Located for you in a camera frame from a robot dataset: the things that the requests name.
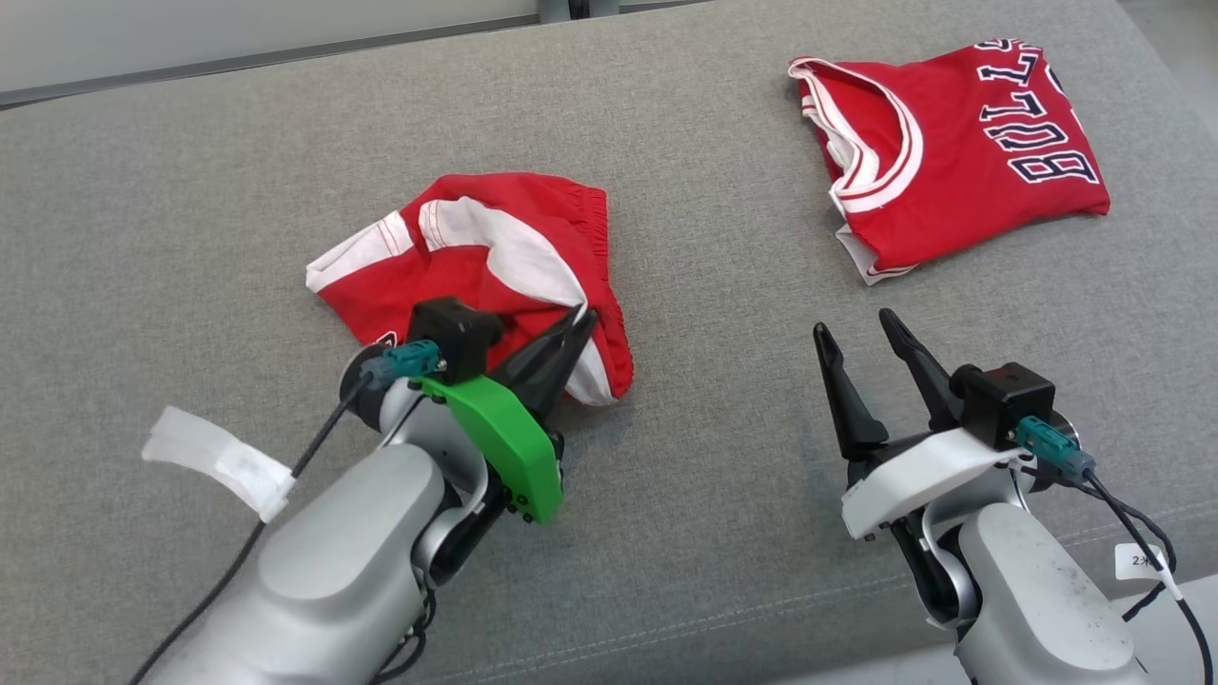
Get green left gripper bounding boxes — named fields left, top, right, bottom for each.
left=409, top=306, right=600, bottom=524

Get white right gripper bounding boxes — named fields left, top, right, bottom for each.
left=813, top=308, right=1033, bottom=629

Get red shorts with white stripe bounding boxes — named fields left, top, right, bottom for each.
left=304, top=171, right=636, bottom=408

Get red jersey with white sleeves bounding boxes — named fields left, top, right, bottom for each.
left=788, top=38, right=1112, bottom=286

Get teal left camera connector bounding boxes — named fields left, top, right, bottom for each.
left=360, top=341, right=444, bottom=389

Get teal camera connector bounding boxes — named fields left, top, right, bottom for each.
left=360, top=341, right=444, bottom=389
left=1013, top=416, right=1097, bottom=481

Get teal right camera connector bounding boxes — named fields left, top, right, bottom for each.
left=1013, top=416, right=1097, bottom=481

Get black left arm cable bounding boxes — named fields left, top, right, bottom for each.
left=128, top=366, right=382, bottom=685

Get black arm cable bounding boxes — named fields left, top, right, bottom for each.
left=128, top=366, right=382, bottom=685
left=1056, top=466, right=1218, bottom=685

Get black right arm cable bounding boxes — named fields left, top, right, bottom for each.
left=1056, top=466, right=1218, bottom=685

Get white cable label tag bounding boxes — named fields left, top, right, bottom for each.
left=1115, top=542, right=1169, bottom=581

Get white tape on cable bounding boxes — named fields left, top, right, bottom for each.
left=143, top=406, right=296, bottom=522

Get grey double partition post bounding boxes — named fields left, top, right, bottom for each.
left=536, top=0, right=621, bottom=25

